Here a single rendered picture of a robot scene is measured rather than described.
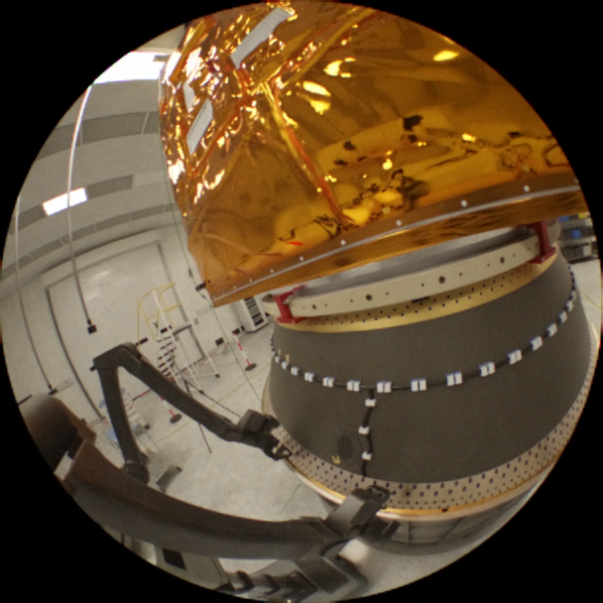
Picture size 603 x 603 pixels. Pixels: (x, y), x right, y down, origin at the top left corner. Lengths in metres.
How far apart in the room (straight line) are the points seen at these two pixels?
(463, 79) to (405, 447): 0.79
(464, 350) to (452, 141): 0.41
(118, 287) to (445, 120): 7.92
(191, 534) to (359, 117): 0.67
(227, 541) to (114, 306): 7.64
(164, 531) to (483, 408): 0.55
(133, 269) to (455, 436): 8.07
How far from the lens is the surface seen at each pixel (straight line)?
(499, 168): 0.48
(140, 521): 0.22
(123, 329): 7.66
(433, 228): 0.47
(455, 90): 0.50
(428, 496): 0.63
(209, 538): 0.24
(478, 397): 0.52
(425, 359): 0.47
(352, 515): 0.40
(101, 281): 7.99
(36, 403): 0.23
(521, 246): 0.54
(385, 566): 1.81
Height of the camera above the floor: 1.81
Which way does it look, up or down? 10 degrees down
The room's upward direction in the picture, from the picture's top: 21 degrees counter-clockwise
